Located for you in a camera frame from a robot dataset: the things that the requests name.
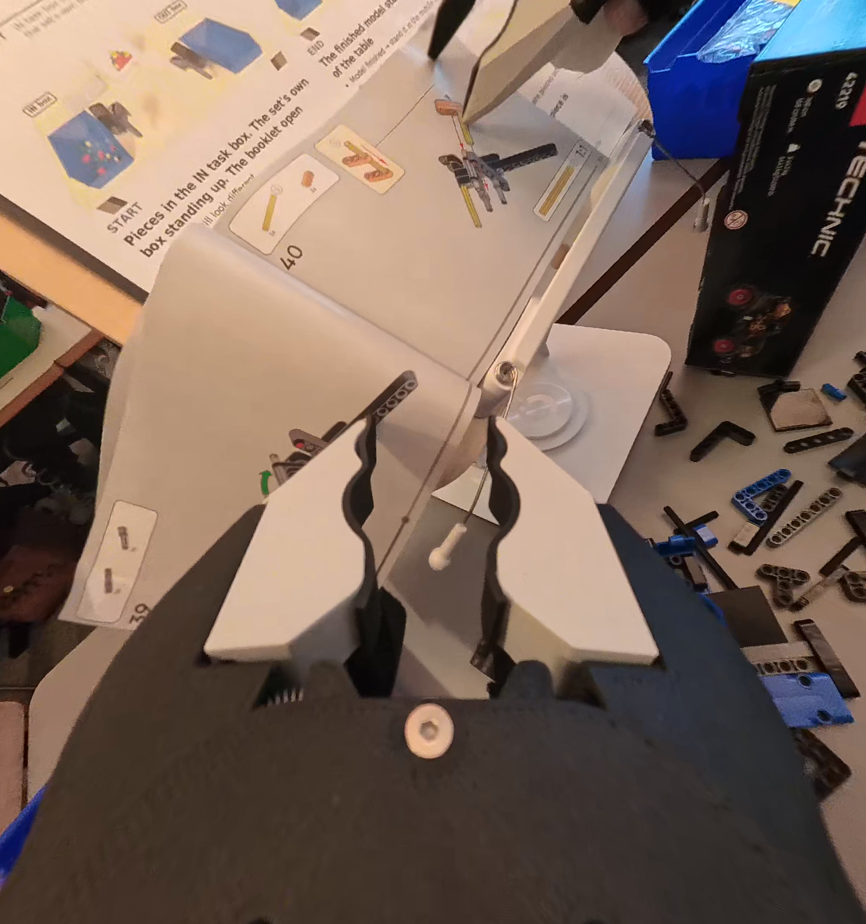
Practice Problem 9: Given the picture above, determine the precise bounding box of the black square toy panel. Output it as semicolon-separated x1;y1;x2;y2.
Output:
758;380;834;433

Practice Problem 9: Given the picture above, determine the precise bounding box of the crumpled shiny plastic bag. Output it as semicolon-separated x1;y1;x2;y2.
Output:
696;0;802;62

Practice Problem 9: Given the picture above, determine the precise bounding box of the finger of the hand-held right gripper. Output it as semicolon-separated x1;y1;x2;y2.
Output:
460;0;621;121
427;0;480;60

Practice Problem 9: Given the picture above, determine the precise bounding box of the black thin toy beam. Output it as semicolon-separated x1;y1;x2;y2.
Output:
783;427;854;454

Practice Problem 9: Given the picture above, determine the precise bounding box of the blue angled toy beam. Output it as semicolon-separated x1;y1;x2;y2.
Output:
730;469;792;522

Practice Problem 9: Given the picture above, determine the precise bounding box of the brown bag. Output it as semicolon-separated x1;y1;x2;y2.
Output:
0;505;80;622

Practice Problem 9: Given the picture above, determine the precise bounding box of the pile of black toy beams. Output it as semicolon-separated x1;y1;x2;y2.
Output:
653;346;866;795

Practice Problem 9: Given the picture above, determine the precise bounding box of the grey long toy beam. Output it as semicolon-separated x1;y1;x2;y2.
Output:
765;487;844;547

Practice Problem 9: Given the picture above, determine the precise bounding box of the grey background desk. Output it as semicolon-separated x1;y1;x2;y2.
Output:
0;303;105;456

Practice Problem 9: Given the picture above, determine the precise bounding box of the white book stand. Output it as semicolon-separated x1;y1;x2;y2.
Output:
0;115;673;528

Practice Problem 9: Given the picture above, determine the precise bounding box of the toy truck set box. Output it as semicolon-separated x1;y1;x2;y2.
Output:
684;29;866;378

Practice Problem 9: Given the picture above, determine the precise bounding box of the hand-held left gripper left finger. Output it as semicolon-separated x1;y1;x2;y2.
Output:
203;419;406;697

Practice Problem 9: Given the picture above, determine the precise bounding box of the green storage bin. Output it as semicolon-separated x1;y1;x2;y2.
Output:
0;296;44;387

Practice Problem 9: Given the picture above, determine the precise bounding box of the blue flat toy panel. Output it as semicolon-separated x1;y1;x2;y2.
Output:
758;671;856;729

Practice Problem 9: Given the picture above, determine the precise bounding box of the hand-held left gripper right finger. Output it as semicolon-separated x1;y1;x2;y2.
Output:
475;416;661;685

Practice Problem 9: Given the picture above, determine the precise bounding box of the toy instruction booklet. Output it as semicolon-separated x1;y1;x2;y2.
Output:
0;0;654;629

